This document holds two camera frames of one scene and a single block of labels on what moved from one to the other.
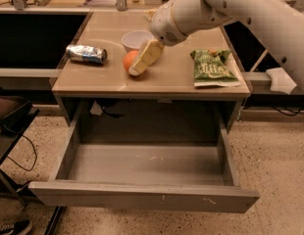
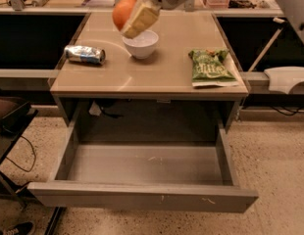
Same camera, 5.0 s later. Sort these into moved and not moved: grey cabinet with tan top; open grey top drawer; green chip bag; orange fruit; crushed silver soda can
Moved: orange fruit
Not moved: open grey top drawer; green chip bag; crushed silver soda can; grey cabinet with tan top
